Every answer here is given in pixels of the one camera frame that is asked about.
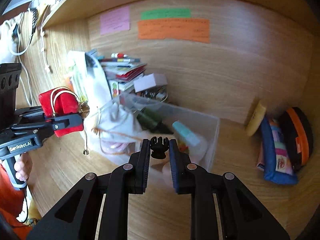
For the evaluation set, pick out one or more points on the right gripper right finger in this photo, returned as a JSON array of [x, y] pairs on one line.
[[221, 205]]

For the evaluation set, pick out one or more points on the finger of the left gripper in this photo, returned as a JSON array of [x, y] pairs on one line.
[[29, 112], [68, 121]]

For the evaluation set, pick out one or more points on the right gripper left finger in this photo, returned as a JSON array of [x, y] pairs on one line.
[[97, 205]]

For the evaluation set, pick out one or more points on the red velvet pouch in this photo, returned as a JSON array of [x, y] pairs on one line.
[[62, 101]]

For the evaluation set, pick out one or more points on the white drawstring cloth pouch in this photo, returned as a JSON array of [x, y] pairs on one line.
[[117, 124]]

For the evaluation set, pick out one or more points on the dark green glass bottle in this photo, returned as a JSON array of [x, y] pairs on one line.
[[152, 121]]

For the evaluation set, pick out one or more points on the teal tube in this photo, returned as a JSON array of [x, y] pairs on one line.
[[186, 134]]

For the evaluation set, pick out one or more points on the black claw hair clip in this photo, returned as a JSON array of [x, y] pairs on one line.
[[159, 147]]

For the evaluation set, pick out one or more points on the person's left hand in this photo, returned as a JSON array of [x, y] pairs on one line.
[[23, 167]]

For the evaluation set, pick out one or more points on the white paper sheets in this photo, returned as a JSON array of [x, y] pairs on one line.
[[88, 79]]

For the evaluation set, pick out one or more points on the clear plastic storage bin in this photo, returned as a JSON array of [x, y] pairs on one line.
[[206, 128]]

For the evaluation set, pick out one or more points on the fruit sticker sheet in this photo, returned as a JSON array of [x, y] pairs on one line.
[[114, 88]]

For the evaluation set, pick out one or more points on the blue patterned pencil case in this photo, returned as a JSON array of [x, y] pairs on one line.
[[276, 164]]

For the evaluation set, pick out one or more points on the stack of books and cards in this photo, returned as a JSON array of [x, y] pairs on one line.
[[125, 71]]

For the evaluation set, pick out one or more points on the red white correction pen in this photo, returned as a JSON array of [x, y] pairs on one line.
[[119, 56]]

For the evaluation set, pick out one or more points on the small yellow lotion bottle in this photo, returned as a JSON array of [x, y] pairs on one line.
[[256, 119]]

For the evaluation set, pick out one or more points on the black orange round case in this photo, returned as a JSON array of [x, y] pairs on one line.
[[298, 136]]

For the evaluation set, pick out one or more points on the small white cardboard box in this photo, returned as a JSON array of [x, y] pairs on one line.
[[150, 81]]

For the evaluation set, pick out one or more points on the white bowl of trinkets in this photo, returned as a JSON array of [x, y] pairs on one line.
[[155, 93]]

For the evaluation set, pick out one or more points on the pink paper note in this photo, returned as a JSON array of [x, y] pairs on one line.
[[115, 21]]

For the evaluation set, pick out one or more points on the green paper note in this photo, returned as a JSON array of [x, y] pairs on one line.
[[166, 13]]

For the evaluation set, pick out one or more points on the orange paper note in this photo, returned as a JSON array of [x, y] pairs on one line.
[[190, 29]]

